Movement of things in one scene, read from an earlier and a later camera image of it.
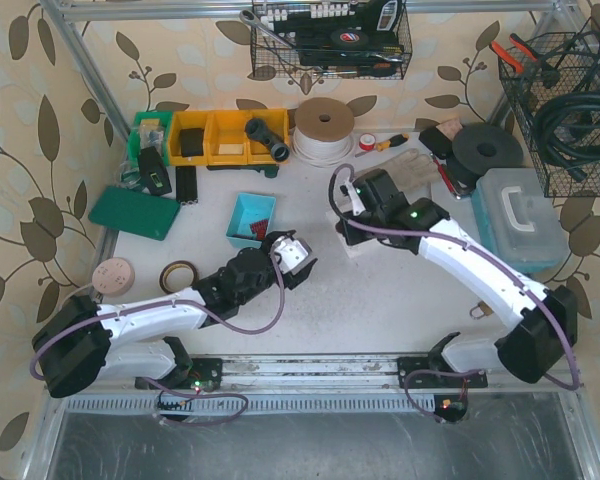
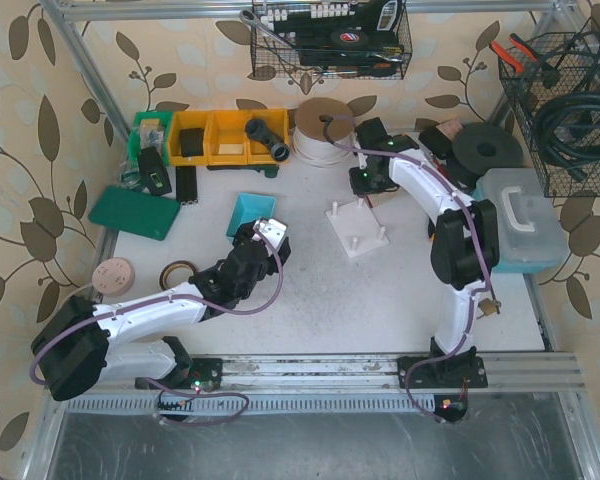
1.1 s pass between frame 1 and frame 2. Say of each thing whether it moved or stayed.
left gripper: moved
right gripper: moved
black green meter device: stayed
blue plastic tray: stayed
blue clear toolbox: stayed
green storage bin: stayed
